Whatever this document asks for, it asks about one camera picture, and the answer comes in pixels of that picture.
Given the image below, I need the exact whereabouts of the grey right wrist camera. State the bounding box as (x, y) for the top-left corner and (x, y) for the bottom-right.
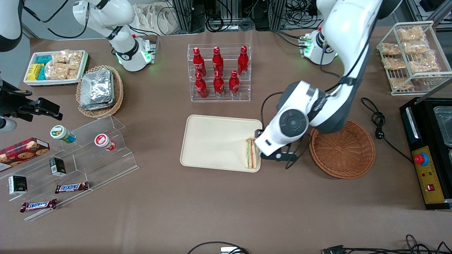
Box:
(0, 118), (17, 133)

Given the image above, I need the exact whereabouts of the dark left camera mount bracket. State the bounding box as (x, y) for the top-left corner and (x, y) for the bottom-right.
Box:
(262, 150), (296, 163)

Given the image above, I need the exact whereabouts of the red emergency stop button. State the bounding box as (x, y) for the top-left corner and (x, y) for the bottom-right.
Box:
(414, 152), (430, 167)

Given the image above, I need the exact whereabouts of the brown wicker basket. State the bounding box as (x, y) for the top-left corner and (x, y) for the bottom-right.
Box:
(309, 118), (376, 180)

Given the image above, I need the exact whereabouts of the brown chocolate bar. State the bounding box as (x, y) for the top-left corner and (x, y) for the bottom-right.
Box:
(20, 199), (58, 213)
(54, 181), (90, 194)

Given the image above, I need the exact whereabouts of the bagged rice cracker snack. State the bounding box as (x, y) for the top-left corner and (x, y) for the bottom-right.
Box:
(402, 41), (430, 56)
(409, 58), (441, 75)
(381, 43), (402, 56)
(389, 77), (414, 91)
(398, 27), (424, 42)
(383, 57), (407, 71)

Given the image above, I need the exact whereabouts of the black looped cable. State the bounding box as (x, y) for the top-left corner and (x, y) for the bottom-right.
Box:
(187, 241), (250, 254)

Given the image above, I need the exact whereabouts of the white rectangular snack tray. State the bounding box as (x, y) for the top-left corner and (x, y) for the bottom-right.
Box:
(23, 50), (89, 87)

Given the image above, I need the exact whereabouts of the red cola bottle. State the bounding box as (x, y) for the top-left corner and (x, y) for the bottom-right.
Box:
(228, 70), (241, 98)
(213, 71), (226, 98)
(195, 72), (209, 99)
(192, 47), (207, 77)
(212, 46), (225, 74)
(237, 46), (249, 77)

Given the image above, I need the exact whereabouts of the clear plastic container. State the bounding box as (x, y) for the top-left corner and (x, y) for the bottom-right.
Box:
(433, 105), (452, 147)

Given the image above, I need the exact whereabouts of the light wicker basket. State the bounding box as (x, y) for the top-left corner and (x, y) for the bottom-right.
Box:
(76, 65), (124, 119)

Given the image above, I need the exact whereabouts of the cream plastic tray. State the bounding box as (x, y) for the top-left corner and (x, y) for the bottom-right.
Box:
(180, 115), (263, 173)

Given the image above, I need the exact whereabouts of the white wire rack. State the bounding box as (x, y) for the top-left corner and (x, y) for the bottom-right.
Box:
(376, 21), (452, 96)

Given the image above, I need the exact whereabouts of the stack of silver foil packs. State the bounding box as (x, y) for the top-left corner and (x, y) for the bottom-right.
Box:
(79, 68), (115, 111)

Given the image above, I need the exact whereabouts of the green lid yogurt cup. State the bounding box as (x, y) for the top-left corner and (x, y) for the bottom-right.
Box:
(50, 125), (77, 144)

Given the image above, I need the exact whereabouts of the aluminium frame post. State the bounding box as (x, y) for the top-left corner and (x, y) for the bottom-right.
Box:
(172, 0), (199, 34)
(268, 0), (287, 31)

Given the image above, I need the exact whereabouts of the thin black cable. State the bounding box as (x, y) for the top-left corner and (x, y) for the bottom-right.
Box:
(344, 234), (452, 254)

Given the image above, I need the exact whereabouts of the small black box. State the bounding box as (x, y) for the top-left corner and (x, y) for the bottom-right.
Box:
(49, 157), (67, 176)
(8, 175), (28, 195)

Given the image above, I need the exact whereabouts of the white cloth bag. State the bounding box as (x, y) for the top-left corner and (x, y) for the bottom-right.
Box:
(133, 3), (177, 36)

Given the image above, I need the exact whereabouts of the clear acrylic bottle rack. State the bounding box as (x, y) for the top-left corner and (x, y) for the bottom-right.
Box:
(188, 43), (251, 102)

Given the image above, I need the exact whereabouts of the triangle sandwich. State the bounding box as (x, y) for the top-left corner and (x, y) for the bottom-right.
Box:
(245, 138), (261, 170)

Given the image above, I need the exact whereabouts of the black yellow control box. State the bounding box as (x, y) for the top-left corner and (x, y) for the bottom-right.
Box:
(399, 97), (452, 211)

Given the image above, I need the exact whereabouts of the clear acrylic stepped shelf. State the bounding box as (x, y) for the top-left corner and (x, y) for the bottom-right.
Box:
(0, 114), (139, 222)

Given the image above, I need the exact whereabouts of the red lid yogurt cup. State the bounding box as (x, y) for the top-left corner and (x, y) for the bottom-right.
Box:
(94, 133), (117, 152)

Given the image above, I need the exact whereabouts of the red cookie box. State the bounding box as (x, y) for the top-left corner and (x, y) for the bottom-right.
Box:
(0, 137), (50, 173)

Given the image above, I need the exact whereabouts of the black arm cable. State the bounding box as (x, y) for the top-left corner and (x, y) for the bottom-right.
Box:
(260, 91), (285, 132)

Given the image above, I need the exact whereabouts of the yellow snack packet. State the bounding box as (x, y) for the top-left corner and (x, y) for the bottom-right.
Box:
(27, 63), (43, 81)

